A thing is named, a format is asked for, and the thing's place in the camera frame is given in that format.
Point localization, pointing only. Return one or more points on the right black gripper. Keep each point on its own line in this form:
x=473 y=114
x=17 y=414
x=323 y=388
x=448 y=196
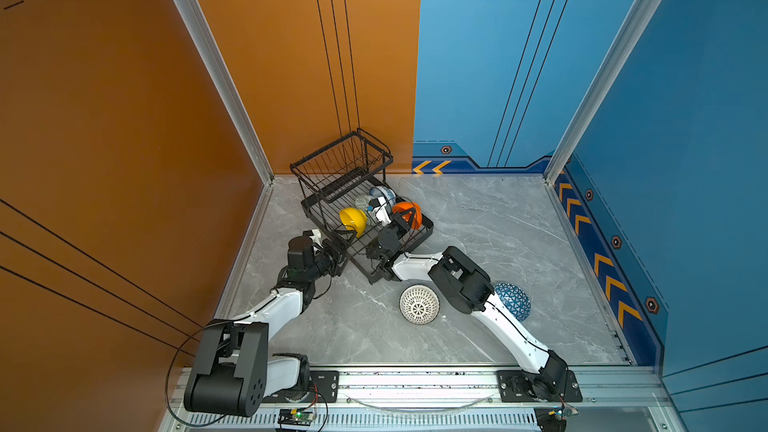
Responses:
x=400 y=224

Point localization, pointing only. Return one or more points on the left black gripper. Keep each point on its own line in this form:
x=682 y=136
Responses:
x=337 y=256

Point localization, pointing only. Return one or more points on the orange plastic bowl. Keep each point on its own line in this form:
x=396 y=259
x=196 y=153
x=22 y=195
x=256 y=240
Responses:
x=410 y=212

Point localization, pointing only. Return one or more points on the yellow plastic bowl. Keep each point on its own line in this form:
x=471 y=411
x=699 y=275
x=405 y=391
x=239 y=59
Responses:
x=354 y=220

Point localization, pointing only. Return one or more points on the blue floral white bowl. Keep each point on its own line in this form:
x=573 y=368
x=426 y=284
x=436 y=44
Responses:
x=385 y=193

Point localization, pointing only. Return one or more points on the green patterned white bowl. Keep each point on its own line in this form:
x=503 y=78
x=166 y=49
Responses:
x=367 y=203

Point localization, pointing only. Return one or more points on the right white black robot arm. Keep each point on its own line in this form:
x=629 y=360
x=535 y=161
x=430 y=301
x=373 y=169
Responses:
x=451 y=277

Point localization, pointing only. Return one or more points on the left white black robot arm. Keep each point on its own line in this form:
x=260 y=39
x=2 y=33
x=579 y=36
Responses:
x=233 y=371

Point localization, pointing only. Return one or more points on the white red-dotted bowl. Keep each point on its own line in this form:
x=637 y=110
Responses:
x=419 y=304

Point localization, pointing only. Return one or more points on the dark blue geometric bowl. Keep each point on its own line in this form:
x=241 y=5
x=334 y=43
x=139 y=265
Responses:
x=515 y=299

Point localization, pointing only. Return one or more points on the left green circuit board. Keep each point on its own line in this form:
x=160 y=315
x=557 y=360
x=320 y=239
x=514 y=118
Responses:
x=296 y=420

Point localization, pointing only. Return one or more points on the green circuit board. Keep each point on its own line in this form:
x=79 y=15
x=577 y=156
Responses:
x=296 y=420
x=563 y=412

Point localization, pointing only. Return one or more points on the right green circuit board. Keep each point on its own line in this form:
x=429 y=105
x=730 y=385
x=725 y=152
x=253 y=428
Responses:
x=563 y=412

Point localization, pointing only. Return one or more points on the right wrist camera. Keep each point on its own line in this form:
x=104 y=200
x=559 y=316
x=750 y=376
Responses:
x=382 y=215

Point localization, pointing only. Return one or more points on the black wire dish rack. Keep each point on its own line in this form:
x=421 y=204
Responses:
x=334 y=175

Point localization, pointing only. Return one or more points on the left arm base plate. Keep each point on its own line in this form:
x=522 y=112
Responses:
x=326 y=382

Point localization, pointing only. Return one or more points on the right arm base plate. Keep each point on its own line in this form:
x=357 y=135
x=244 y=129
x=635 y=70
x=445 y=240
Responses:
x=520 y=386

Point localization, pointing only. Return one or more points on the aluminium front rail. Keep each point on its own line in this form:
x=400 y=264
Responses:
x=457 y=398

